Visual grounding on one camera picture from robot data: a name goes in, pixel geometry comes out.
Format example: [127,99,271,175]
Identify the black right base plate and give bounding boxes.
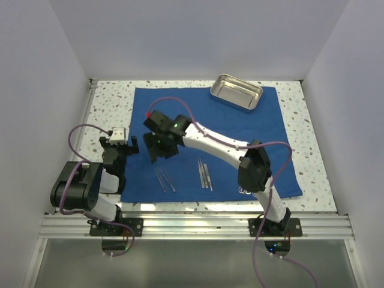
[248,215,303,237]

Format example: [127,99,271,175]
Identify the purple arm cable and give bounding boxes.
[146,97,319,288]
[59,124,136,259]

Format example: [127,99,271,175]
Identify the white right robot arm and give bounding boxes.
[143,110,291,236]

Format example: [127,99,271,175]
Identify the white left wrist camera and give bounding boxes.
[108,127,127,145]

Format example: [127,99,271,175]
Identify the silver scalpel handle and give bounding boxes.
[197,160,205,188]
[202,165,209,188]
[203,163,213,191]

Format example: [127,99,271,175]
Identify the aluminium rail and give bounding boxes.
[71,79,99,155]
[38,212,355,240]

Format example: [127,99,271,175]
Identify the silver surgical scissors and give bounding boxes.
[238,187,247,194]

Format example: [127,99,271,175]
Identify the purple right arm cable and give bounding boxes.
[146,97,319,288]

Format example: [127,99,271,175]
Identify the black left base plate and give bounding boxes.
[87,218,144,237]

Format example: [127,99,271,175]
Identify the aluminium left side rail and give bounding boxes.
[71,79,99,155]

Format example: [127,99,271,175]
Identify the stainless steel instrument tray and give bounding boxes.
[210,74,263,113]

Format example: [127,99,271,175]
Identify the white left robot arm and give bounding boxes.
[50,136,139,236]

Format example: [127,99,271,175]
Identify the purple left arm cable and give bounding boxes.
[59,124,136,259]

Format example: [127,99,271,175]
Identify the aluminium front rail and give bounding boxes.
[38,212,355,240]

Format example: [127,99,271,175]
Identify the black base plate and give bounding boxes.
[248,215,303,237]
[87,218,144,237]

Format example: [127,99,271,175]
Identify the blue surgical cloth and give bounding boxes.
[121,87,303,203]

